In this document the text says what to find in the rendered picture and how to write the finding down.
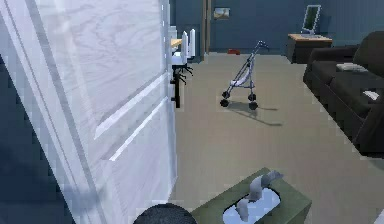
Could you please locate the black door handle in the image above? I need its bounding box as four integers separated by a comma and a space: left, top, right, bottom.
169, 78, 182, 109

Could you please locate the green tissue box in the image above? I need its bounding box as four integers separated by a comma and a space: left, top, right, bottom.
190, 167, 313, 224

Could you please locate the framed wall picture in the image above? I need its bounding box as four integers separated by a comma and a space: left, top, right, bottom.
213, 7, 231, 20

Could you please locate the dark wooden side table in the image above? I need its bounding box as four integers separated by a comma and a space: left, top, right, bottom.
286, 33, 334, 65

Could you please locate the dark grey round object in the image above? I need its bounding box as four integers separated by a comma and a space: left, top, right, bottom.
132, 203, 199, 224

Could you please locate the dark brown sofa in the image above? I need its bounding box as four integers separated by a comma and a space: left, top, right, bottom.
302, 30, 384, 157

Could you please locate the white remote control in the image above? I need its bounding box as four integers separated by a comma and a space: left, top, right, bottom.
335, 62, 369, 74

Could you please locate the white office chair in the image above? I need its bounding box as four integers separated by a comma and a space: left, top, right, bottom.
171, 28, 197, 85

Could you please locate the white framed monitor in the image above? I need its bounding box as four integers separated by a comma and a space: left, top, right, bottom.
300, 4, 323, 36

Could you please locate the grey stroller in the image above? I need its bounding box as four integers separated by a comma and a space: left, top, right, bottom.
219, 40, 270, 111

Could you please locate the white book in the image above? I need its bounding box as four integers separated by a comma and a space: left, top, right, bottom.
362, 90, 381, 102

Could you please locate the white room door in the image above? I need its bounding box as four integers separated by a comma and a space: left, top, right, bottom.
0, 0, 179, 224

